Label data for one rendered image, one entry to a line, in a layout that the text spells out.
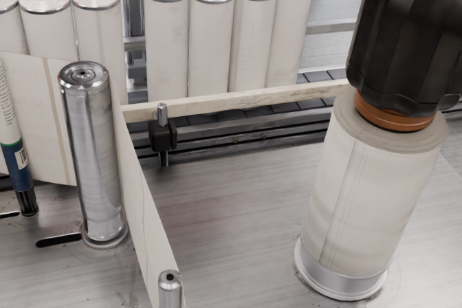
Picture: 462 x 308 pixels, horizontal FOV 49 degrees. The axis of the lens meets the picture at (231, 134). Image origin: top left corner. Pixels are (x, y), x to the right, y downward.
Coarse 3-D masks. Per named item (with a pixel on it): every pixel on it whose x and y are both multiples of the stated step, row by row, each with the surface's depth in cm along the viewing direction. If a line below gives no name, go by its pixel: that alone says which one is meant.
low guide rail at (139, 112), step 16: (336, 80) 68; (208, 96) 63; (224, 96) 63; (240, 96) 64; (256, 96) 64; (272, 96) 65; (288, 96) 66; (304, 96) 67; (320, 96) 68; (128, 112) 60; (144, 112) 61; (176, 112) 62; (192, 112) 63; (208, 112) 64
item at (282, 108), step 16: (304, 80) 74; (320, 80) 74; (128, 96) 68; (144, 96) 68; (336, 96) 71; (224, 112) 67; (240, 112) 67; (256, 112) 67; (272, 112) 67; (288, 112) 68; (128, 128) 63; (144, 128) 63
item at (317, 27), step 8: (312, 24) 70; (320, 24) 70; (328, 24) 70; (336, 24) 70; (344, 24) 71; (352, 24) 71; (312, 32) 70; (320, 32) 70; (328, 32) 71; (128, 40) 63; (136, 40) 63; (144, 40) 63; (128, 48) 63; (136, 48) 64; (144, 48) 64
